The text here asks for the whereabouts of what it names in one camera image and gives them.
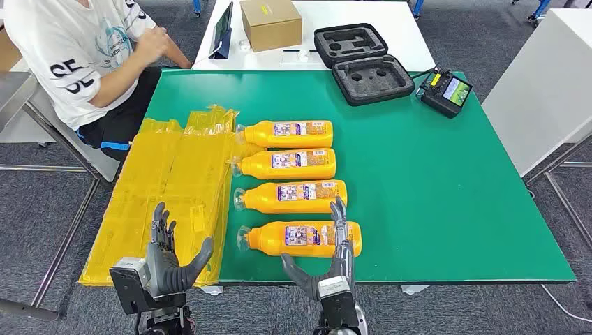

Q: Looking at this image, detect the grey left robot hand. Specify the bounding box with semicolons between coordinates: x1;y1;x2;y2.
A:
145;202;214;298

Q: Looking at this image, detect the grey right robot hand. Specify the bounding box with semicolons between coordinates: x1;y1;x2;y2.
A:
281;196;356;302

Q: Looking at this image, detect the person's right hand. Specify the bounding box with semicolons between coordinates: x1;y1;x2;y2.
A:
134;26;171;66

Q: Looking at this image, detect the orange detergent bottle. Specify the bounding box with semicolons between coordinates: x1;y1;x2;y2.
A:
237;220;363;258
230;147;337;180
232;179;348;214
235;120;334;150

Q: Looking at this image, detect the dark blue tablet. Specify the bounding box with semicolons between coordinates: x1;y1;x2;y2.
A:
208;1;235;60

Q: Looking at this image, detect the yellow film-wrapped cardboard sheet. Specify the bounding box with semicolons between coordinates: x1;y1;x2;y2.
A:
77;105;237;288

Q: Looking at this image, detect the person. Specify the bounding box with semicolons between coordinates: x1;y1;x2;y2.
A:
3;0;193;163

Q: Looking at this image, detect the white bench seat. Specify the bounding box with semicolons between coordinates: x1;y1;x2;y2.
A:
0;69;122;184

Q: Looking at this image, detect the brown cardboard box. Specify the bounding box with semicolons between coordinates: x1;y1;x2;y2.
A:
239;0;304;53

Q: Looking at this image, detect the brown cardboard carton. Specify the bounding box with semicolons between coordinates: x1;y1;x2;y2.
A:
0;28;22;71

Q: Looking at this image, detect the black foam-lined case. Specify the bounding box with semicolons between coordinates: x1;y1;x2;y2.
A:
313;23;416;107

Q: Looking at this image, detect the black remote controller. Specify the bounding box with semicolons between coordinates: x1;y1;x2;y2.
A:
410;64;473;120

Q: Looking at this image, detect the white table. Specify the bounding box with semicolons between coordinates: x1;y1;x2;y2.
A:
191;0;436;73

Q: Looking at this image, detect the white cabinet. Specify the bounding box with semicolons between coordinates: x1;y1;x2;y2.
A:
480;8;592;178

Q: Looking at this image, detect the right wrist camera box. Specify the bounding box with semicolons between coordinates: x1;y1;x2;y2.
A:
316;275;362;330

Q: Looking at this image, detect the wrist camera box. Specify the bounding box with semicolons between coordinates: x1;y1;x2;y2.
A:
109;257;153;304
316;275;362;330

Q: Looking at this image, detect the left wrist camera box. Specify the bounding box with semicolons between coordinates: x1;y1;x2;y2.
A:
109;257;153;304

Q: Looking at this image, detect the grey metal bench frame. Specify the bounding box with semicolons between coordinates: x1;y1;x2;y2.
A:
0;101;103;322

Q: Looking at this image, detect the white floor cable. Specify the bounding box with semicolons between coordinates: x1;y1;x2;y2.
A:
541;284;592;325

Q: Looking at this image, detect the steel table frame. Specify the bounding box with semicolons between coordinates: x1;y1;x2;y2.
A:
524;134;592;253

